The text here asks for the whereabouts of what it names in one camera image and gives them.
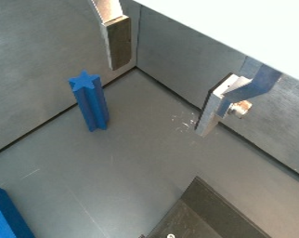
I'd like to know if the blue star prism block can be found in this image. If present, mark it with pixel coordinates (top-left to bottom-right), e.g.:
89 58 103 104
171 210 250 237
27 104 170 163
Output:
67 71 109 131

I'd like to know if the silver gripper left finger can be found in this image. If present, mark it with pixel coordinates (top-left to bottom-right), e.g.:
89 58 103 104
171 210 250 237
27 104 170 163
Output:
87 0 131 71

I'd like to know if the blue foam shape board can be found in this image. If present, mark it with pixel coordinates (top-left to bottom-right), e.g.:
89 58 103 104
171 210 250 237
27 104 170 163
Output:
0 188 34 238

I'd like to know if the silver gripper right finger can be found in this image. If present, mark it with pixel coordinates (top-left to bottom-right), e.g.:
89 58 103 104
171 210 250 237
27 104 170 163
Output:
195 73 281 137

